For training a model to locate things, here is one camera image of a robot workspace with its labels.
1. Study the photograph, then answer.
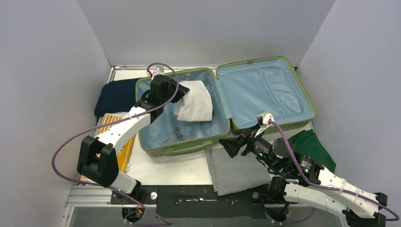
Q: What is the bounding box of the white shirt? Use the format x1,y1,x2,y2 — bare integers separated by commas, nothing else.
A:
174,80,213,122

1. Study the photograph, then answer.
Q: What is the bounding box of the grey shirt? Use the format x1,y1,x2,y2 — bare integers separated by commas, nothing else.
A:
205,147,271,196

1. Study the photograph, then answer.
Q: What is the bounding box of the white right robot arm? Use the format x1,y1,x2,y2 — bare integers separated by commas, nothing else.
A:
219,132,388,227

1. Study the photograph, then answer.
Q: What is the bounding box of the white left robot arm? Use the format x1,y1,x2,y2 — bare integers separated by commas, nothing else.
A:
77,75,190,203

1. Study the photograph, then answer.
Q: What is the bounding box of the navy blue folded cloth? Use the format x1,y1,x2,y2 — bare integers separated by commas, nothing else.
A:
94,78,139,118

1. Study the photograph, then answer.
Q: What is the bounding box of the dark green cloth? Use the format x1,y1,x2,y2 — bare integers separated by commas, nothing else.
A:
288,129,336,173

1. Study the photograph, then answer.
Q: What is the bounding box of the green suitcase with blue lining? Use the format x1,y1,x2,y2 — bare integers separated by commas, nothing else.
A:
138,57,316,157

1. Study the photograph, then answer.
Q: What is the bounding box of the yellow striped towel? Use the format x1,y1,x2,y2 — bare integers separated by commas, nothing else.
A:
94,113,135,173

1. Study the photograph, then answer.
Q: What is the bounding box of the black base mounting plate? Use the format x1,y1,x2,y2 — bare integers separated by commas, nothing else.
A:
110,184,298,219

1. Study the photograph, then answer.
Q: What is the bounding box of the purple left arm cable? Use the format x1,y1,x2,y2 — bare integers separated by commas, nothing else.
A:
51,62,180,226

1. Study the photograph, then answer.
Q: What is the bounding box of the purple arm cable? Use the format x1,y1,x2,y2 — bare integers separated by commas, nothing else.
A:
268,120,400,222
51,62,180,226

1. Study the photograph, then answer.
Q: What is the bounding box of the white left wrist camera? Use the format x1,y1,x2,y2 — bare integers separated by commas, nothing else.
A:
149,68,165,79

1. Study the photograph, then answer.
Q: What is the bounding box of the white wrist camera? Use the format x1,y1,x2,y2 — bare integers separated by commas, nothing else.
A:
149,68,165,79
255,111,275,137

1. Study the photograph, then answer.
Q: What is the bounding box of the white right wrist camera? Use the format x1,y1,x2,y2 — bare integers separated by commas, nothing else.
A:
255,111,275,137

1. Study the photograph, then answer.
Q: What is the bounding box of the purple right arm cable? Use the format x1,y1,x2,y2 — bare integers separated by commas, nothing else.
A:
268,120,400,222

